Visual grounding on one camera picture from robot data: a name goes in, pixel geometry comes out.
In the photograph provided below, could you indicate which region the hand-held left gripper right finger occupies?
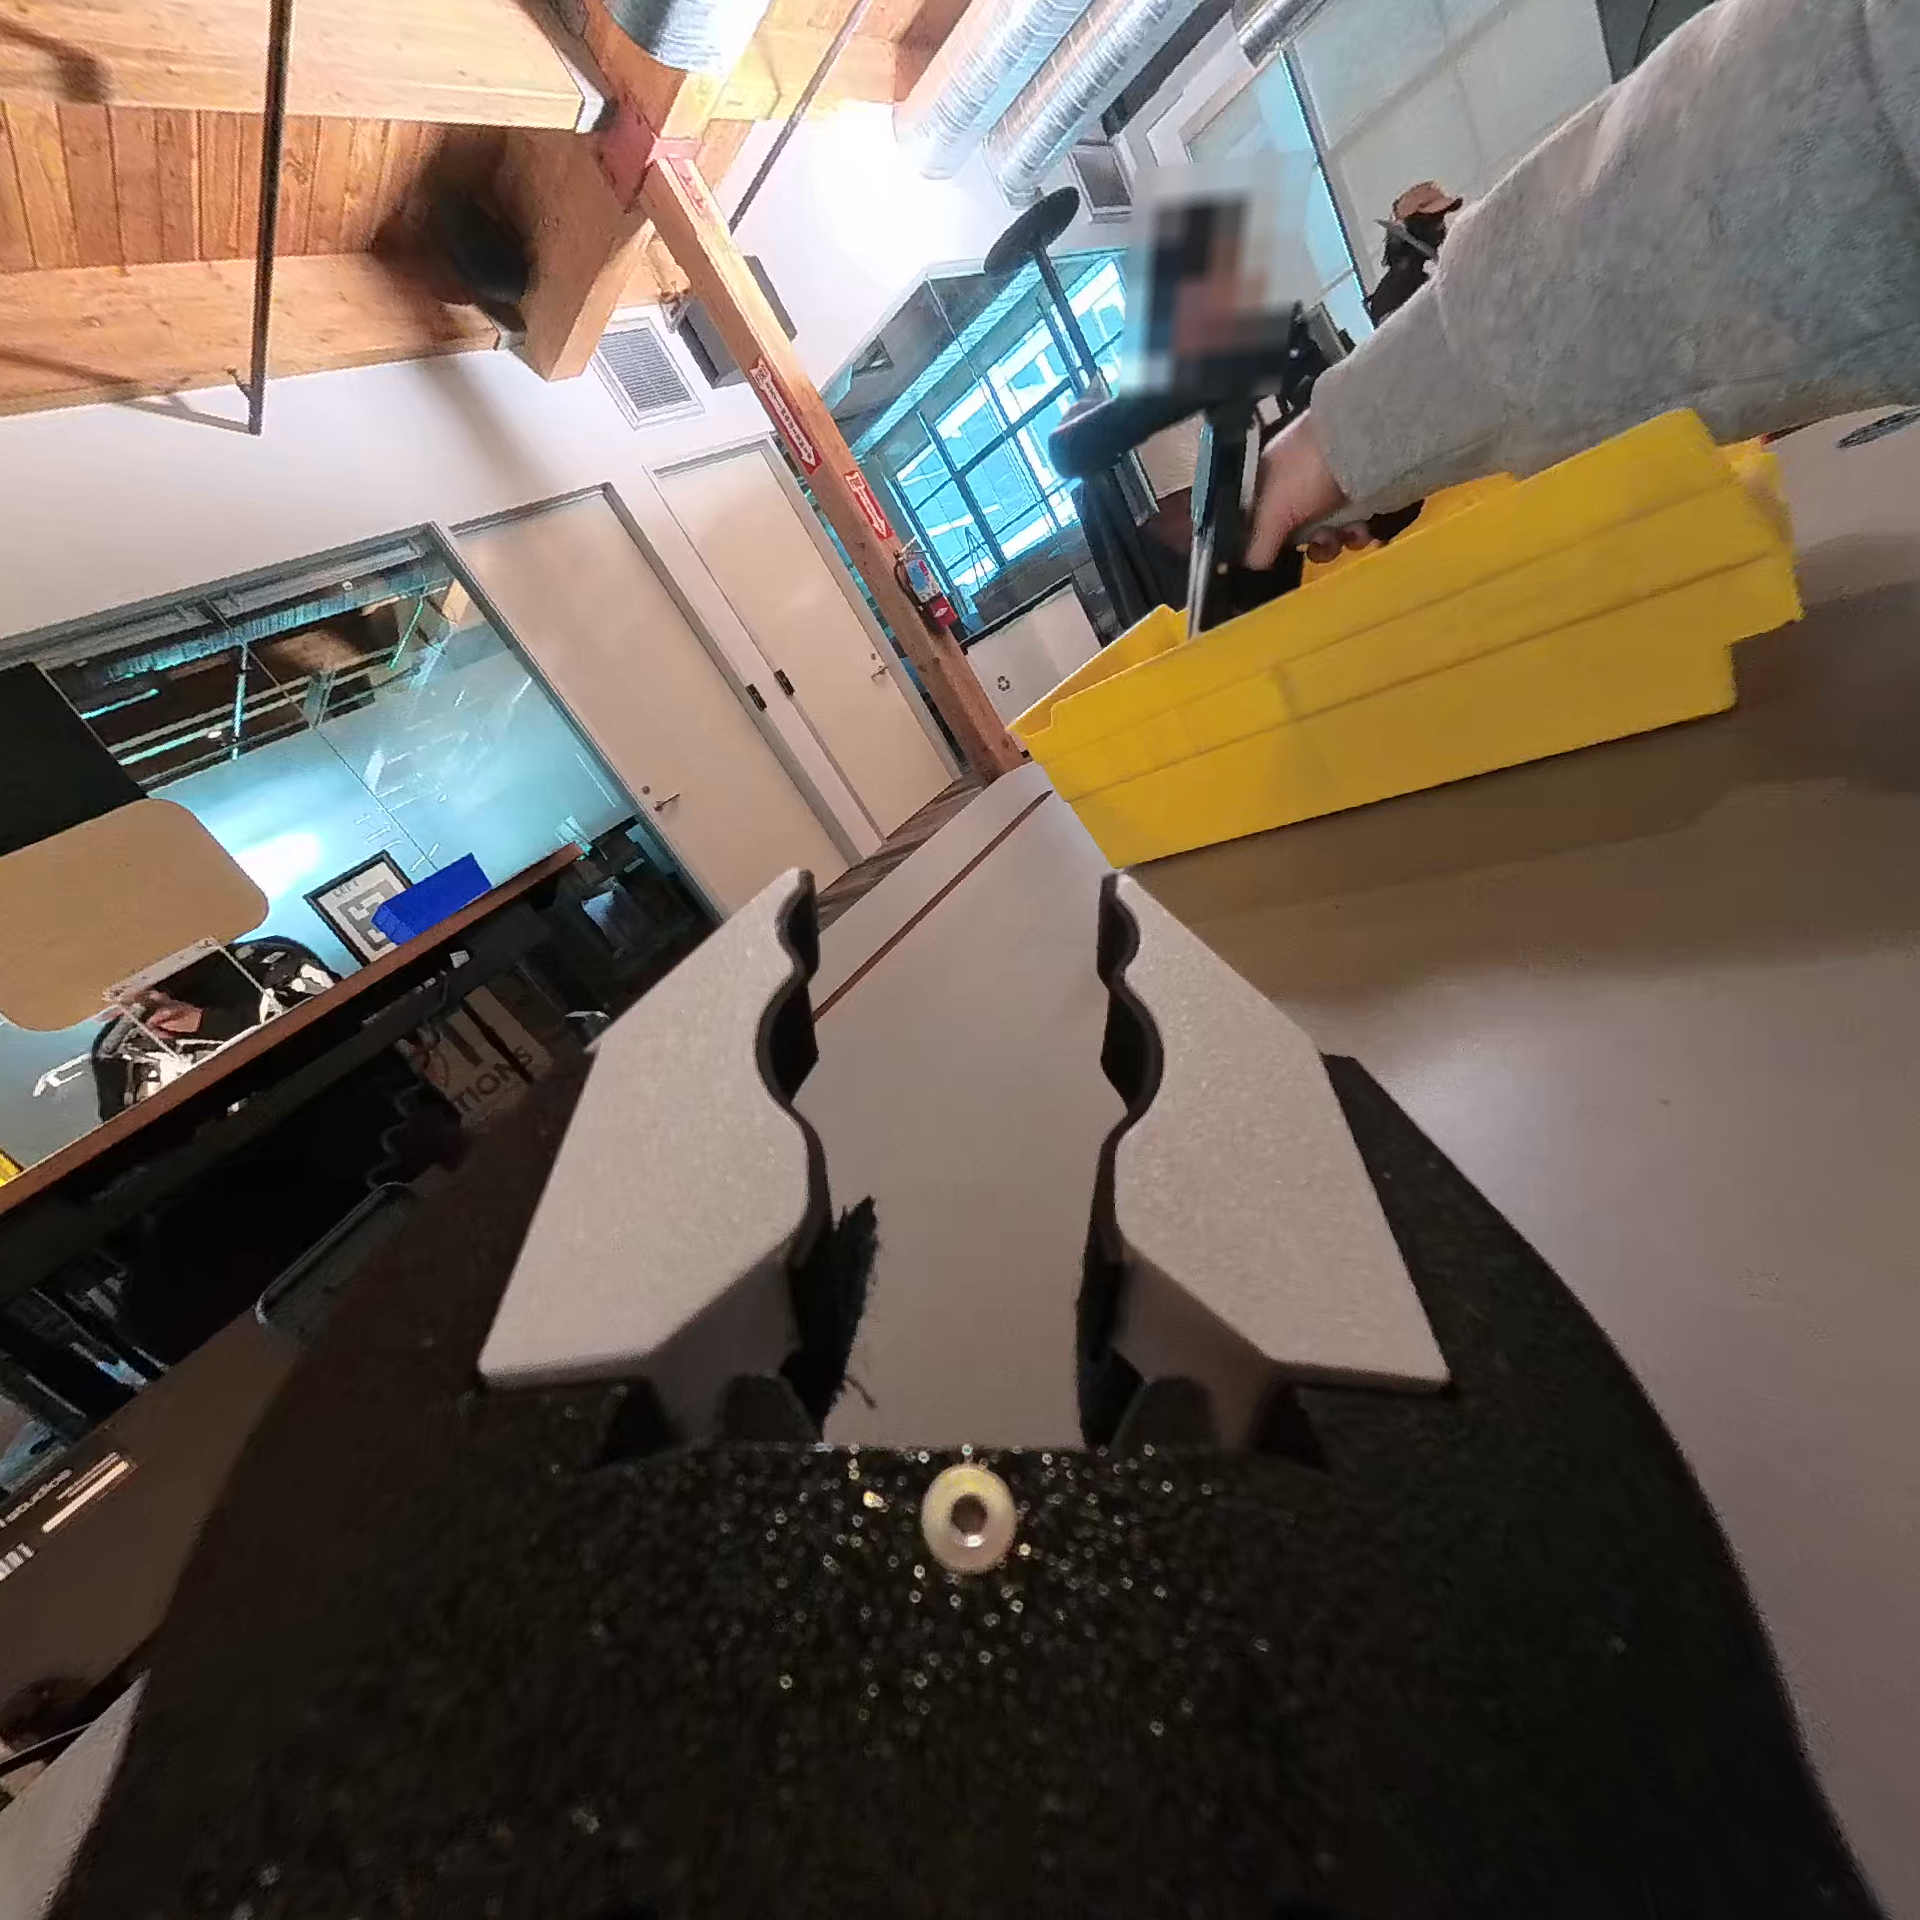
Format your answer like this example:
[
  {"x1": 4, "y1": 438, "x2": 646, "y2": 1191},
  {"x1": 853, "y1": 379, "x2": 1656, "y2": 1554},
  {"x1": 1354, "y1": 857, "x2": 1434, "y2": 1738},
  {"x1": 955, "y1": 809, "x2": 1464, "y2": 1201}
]
[{"x1": 1073, "y1": 873, "x2": 1452, "y2": 1448}]

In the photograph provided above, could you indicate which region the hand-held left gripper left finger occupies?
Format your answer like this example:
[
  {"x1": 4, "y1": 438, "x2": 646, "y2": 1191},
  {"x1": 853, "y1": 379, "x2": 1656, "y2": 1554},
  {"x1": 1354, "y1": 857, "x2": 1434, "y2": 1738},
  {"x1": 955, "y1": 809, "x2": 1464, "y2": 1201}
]
[{"x1": 478, "y1": 871, "x2": 836, "y2": 1444}]

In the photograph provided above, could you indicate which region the yellow plastic bin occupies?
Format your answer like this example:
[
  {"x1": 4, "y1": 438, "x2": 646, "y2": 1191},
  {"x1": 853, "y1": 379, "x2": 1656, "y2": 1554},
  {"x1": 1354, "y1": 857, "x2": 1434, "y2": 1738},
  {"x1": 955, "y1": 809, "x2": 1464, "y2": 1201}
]
[{"x1": 1011, "y1": 408, "x2": 1804, "y2": 871}]

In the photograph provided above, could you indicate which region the person's right forearm grey sleeve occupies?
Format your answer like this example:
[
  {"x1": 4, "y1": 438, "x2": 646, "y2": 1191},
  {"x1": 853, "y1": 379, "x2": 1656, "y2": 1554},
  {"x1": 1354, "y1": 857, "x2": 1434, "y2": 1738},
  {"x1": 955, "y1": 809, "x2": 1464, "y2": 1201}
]
[{"x1": 1309, "y1": 0, "x2": 1920, "y2": 515}]

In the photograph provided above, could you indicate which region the person's right hand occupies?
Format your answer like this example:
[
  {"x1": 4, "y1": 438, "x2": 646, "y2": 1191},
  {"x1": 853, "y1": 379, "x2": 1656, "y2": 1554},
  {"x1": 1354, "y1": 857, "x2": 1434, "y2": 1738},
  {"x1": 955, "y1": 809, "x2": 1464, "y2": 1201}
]
[{"x1": 1242, "y1": 411, "x2": 1377, "y2": 571}]

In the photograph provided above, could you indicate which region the large grid window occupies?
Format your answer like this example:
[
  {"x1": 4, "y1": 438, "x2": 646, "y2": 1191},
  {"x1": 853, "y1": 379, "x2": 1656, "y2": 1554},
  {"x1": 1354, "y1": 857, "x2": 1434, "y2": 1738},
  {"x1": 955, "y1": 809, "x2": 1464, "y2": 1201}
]
[{"x1": 884, "y1": 257, "x2": 1137, "y2": 591}]

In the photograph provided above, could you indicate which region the cardboard box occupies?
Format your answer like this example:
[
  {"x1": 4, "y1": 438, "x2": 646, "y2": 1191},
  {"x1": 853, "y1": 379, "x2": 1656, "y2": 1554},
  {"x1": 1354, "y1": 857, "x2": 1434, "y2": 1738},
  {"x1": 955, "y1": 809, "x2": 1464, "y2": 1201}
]
[{"x1": 405, "y1": 998, "x2": 610, "y2": 1120}]

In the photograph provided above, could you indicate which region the black round-top stand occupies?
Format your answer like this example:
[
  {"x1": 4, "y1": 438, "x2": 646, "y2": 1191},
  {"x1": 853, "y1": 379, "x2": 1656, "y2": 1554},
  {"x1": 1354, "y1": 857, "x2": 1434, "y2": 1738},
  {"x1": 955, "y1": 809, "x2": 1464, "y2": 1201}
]
[{"x1": 982, "y1": 188, "x2": 1106, "y2": 409}]

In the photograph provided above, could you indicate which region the white recycling bin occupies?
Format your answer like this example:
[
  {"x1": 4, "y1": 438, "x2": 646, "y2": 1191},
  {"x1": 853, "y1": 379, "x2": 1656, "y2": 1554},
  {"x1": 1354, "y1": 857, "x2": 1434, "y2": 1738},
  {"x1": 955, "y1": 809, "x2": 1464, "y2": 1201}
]
[{"x1": 965, "y1": 584, "x2": 1115, "y2": 734}]

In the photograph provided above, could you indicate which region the blue plastic bin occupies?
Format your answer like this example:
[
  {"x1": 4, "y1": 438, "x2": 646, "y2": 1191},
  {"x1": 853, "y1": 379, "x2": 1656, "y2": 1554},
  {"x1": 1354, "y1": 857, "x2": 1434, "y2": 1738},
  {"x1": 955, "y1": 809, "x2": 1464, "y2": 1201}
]
[{"x1": 374, "y1": 856, "x2": 492, "y2": 962}]

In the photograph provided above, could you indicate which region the white door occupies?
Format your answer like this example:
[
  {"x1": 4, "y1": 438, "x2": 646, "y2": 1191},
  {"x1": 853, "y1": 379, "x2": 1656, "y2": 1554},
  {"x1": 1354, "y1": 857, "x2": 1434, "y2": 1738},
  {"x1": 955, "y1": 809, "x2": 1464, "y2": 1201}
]
[
  {"x1": 450, "y1": 483, "x2": 853, "y2": 918},
  {"x1": 646, "y1": 435, "x2": 962, "y2": 849}
]

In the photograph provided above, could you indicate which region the long wooden table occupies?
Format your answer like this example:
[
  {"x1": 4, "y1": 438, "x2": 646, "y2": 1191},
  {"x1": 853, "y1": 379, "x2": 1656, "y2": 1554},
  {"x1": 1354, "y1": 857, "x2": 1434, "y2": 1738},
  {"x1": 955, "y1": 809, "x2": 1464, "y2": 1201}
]
[{"x1": 0, "y1": 844, "x2": 590, "y2": 1307}]

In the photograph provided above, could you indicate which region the framed black-and-white tag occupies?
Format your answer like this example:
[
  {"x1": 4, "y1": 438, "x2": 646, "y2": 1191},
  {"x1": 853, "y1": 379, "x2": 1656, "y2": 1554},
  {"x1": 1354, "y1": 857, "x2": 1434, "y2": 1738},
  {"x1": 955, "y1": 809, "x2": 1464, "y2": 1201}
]
[{"x1": 304, "y1": 850, "x2": 417, "y2": 962}]

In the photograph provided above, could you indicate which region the brown rounded panel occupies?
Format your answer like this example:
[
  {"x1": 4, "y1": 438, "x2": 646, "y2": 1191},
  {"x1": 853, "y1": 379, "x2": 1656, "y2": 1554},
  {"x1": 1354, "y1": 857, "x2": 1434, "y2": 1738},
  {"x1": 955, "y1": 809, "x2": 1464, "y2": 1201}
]
[{"x1": 0, "y1": 801, "x2": 273, "y2": 1034}]

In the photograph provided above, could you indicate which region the black flat panel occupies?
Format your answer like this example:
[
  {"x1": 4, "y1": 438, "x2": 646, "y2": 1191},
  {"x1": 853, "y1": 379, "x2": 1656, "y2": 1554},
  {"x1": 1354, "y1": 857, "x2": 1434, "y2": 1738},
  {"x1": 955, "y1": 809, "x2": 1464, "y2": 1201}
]
[{"x1": 0, "y1": 660, "x2": 146, "y2": 859}]

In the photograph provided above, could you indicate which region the wooden support post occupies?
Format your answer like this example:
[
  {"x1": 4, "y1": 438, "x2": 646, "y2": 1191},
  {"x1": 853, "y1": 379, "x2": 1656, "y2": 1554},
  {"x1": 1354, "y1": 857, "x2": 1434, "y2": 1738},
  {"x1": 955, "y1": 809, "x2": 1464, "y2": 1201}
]
[{"x1": 593, "y1": 89, "x2": 1028, "y2": 782}]

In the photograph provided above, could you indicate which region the silver ventilation duct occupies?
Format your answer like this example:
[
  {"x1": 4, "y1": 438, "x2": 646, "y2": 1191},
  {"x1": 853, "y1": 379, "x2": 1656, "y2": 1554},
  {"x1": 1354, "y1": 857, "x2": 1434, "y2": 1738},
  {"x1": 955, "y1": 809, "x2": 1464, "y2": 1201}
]
[
  {"x1": 990, "y1": 0, "x2": 1249, "y2": 202},
  {"x1": 892, "y1": 0, "x2": 1104, "y2": 185}
]

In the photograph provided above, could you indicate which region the black wall speaker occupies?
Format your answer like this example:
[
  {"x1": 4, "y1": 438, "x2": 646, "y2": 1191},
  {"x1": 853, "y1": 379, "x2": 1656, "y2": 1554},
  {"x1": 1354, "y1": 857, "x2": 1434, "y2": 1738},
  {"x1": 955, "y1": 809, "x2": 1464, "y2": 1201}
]
[{"x1": 670, "y1": 257, "x2": 800, "y2": 394}]

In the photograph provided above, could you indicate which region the white wall vent grille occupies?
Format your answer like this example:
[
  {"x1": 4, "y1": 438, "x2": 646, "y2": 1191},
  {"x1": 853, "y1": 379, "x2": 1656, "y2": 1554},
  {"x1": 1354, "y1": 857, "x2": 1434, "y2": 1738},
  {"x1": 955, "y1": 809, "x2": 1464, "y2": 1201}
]
[{"x1": 590, "y1": 319, "x2": 704, "y2": 432}]

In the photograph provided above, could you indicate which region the glass partition wall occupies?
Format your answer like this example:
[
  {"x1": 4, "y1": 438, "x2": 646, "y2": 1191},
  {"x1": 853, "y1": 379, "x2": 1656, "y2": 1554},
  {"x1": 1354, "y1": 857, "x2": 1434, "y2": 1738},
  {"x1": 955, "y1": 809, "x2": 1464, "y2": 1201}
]
[{"x1": 0, "y1": 526, "x2": 723, "y2": 1187}]

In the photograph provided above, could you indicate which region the black hanging metal frame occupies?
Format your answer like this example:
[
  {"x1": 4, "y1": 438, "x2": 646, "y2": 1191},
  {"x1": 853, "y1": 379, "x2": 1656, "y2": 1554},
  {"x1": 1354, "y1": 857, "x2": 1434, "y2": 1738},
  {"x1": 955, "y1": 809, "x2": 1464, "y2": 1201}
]
[{"x1": 112, "y1": 0, "x2": 294, "y2": 438}]

